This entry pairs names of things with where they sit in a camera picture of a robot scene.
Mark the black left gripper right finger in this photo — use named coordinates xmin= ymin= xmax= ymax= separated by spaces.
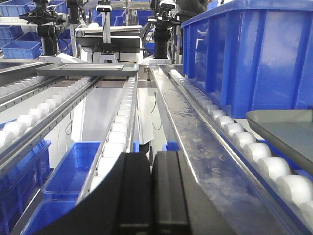
xmin=152 ymin=151 xmax=235 ymax=235

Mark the grey metal tray left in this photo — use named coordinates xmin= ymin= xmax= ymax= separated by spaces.
xmin=35 ymin=63 xmax=139 ymax=76

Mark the grey metal tray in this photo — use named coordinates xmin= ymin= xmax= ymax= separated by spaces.
xmin=35 ymin=63 xmax=139 ymax=76
xmin=246 ymin=110 xmax=313 ymax=174

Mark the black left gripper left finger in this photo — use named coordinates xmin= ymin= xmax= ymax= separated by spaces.
xmin=35 ymin=152 xmax=152 ymax=235

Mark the blue bin below rollers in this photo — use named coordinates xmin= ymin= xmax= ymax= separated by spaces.
xmin=42 ymin=141 xmax=100 ymax=199

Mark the grey metal tray front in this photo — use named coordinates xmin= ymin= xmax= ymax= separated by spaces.
xmin=246 ymin=110 xmax=313 ymax=174

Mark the blue bin on rollers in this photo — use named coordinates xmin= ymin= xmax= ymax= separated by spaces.
xmin=182 ymin=0 xmax=313 ymax=118

